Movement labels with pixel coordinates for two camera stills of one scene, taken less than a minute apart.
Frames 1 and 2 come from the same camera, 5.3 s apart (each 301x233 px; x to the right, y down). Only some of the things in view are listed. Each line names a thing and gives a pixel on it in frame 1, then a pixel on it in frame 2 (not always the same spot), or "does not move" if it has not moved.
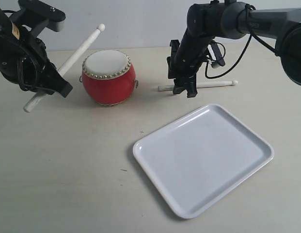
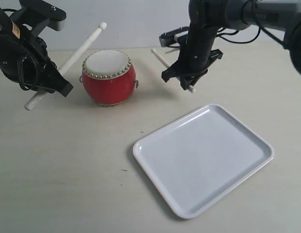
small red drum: [108, 77] does not move
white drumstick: [202, 84] → [191, 89]
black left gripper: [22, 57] does not move
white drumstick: [70, 62] does not move
